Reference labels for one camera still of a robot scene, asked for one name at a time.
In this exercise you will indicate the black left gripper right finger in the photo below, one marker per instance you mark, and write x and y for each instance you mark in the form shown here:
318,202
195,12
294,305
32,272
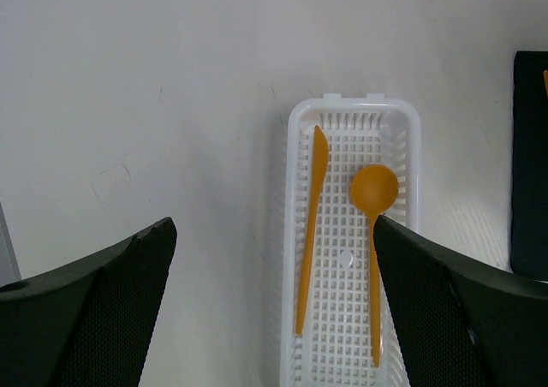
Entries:
459,321

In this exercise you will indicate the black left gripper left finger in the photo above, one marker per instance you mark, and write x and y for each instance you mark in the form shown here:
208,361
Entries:
89,322

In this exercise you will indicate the white narrow cutlery tray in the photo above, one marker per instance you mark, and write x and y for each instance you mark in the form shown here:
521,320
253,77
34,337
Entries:
335,348

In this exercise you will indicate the orange plastic spoon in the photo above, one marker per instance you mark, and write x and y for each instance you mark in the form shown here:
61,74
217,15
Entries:
373,191

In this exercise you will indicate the orange plastic knife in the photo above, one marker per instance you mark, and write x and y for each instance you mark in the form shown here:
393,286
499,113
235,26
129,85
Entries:
319,171

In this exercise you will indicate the orange plastic fork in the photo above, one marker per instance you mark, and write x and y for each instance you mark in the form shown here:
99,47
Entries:
545,77

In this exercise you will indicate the dark navy paper napkin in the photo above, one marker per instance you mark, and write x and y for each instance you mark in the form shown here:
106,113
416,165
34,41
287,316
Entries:
528,227

